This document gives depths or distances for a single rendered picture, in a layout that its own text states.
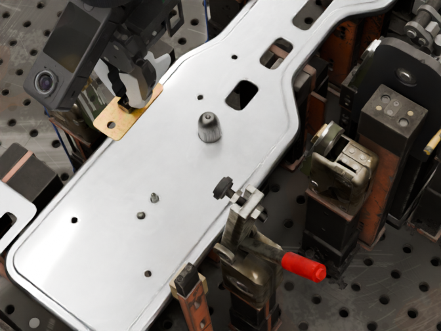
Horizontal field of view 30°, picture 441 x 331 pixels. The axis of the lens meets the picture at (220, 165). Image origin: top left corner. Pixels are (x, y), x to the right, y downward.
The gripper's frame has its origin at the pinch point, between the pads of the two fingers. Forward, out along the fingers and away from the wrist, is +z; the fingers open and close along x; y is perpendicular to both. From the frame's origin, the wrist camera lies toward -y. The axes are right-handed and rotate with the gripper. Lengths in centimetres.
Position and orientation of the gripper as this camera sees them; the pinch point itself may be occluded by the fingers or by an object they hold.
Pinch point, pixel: (125, 99)
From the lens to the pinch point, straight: 90.2
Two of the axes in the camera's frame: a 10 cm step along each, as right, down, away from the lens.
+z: 0.5, 4.4, 9.0
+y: 5.9, -7.3, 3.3
